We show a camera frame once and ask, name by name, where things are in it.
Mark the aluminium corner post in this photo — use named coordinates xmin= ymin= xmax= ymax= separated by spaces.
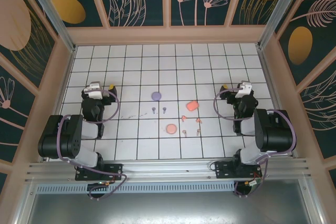
xmin=20 ymin=0 xmax=77 ymax=53
xmin=256 ymin=0 xmax=317 ymax=50

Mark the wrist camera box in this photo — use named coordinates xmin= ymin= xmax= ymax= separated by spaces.
xmin=234 ymin=81 xmax=253 ymax=99
xmin=83 ymin=81 xmax=109 ymax=99

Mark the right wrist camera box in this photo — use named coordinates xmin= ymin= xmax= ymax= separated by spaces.
xmin=234 ymin=81 xmax=253 ymax=99

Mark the slotted grey cable duct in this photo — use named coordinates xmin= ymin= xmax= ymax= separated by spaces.
xmin=35 ymin=183 xmax=236 ymax=194

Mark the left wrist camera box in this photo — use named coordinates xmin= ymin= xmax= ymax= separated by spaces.
xmin=83 ymin=81 xmax=109 ymax=99

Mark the brushed metal base sheet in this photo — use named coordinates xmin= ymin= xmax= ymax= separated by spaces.
xmin=26 ymin=191 xmax=313 ymax=224

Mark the aluminium rail frame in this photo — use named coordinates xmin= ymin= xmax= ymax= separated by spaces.
xmin=25 ymin=158 xmax=315 ymax=183

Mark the green circuit board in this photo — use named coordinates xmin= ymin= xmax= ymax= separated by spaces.
xmin=245 ymin=179 xmax=263 ymax=190

